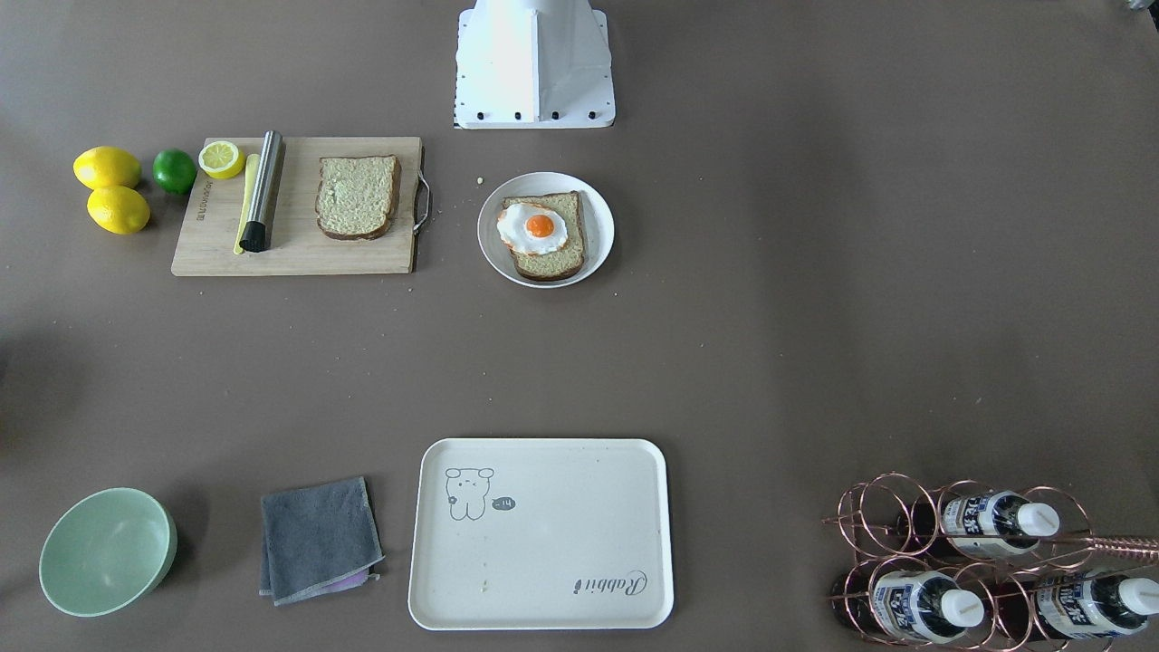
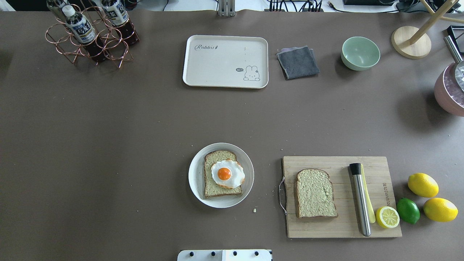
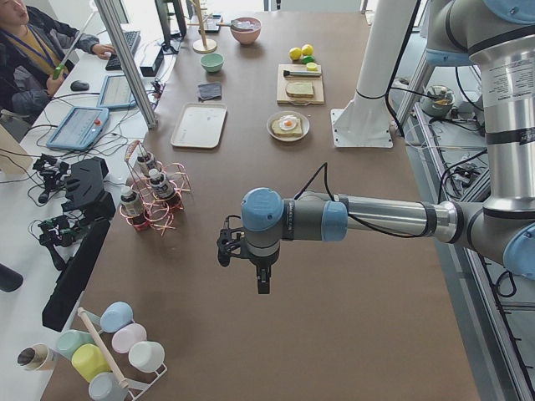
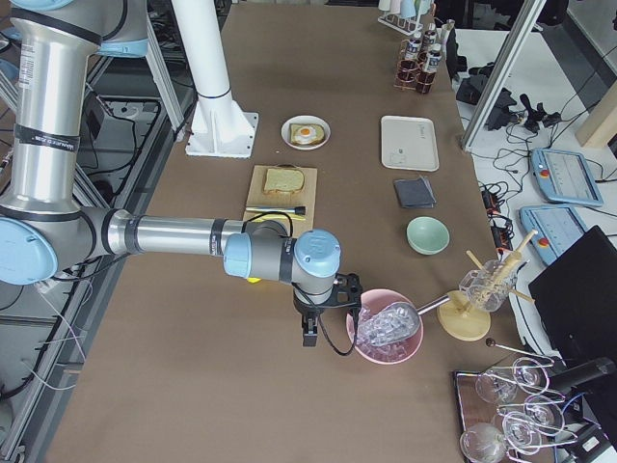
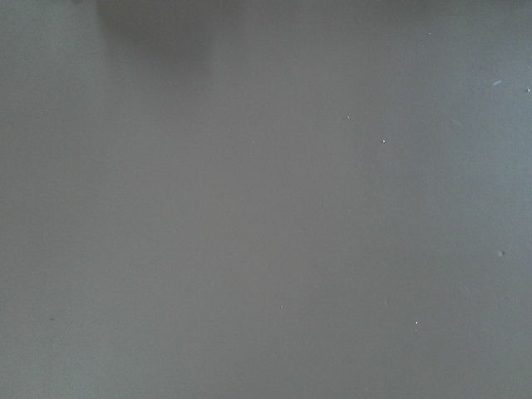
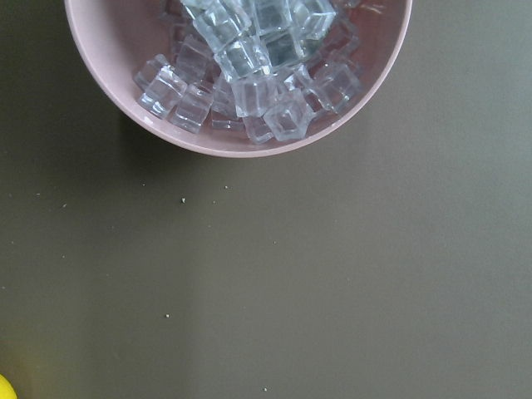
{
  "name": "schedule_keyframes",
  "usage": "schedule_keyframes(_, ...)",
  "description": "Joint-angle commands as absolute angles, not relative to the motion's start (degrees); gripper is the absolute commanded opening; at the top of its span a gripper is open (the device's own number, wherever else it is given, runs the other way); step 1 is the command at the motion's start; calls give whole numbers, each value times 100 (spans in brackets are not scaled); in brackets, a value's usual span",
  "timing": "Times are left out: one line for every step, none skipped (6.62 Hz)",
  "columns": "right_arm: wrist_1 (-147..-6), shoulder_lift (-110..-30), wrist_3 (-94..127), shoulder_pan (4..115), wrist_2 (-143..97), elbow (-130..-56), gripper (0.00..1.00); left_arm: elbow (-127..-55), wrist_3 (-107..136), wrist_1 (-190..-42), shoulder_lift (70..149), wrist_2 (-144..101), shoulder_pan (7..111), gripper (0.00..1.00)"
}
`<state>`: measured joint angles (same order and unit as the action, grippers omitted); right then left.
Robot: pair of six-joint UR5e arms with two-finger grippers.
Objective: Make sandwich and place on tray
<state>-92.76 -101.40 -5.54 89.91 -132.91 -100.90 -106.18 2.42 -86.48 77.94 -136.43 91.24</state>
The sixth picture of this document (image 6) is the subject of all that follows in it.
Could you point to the clear plastic ice cubes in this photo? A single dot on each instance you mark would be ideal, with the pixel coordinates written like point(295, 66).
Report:
point(267, 68)

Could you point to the pink bowl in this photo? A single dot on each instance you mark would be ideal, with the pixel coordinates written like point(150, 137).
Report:
point(115, 38)

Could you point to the yellow lemon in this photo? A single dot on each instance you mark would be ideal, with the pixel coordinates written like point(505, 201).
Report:
point(6, 389)

